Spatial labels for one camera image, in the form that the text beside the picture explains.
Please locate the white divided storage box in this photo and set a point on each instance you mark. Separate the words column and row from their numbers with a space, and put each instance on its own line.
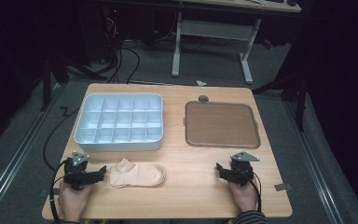
column 119, row 123

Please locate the person's right hand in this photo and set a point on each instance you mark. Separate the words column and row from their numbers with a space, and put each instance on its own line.
column 245, row 197

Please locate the black metal stand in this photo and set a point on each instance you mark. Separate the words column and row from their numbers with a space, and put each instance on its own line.
column 300, row 93
column 48, row 77

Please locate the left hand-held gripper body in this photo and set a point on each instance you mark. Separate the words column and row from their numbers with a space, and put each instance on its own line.
column 76, row 174

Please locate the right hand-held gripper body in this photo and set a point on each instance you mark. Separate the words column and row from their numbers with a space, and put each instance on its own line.
column 241, row 171

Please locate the brown square tray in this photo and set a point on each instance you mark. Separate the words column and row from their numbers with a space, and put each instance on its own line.
column 221, row 124

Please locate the grey tape piece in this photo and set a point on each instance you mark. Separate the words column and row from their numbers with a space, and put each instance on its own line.
column 45, row 193
column 282, row 187

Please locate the grey round table knob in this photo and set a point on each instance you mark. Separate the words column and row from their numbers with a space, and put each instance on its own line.
column 203, row 99

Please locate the white crumpled paper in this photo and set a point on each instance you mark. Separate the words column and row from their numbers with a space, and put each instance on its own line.
column 201, row 83

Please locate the metal floor rail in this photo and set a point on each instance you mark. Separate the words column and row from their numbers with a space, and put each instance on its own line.
column 313, row 168
column 15, row 155

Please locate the white-legged wooden desk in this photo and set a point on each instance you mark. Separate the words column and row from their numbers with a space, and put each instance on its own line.
column 214, row 29

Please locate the person's left hand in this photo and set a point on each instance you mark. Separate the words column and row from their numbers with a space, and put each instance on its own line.
column 73, row 202

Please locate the peach ankle sock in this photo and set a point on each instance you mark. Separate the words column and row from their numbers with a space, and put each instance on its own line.
column 136, row 174

